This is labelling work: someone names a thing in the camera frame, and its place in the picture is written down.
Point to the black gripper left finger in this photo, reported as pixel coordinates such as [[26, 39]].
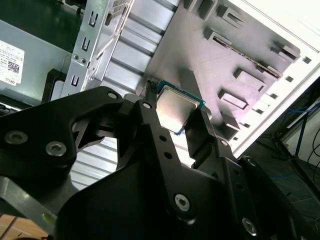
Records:
[[50, 120]]

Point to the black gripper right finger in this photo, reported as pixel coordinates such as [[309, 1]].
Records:
[[237, 187]]

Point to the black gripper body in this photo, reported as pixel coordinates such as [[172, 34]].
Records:
[[112, 205]]

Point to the silver CPU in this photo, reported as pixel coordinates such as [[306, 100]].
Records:
[[175, 107]]

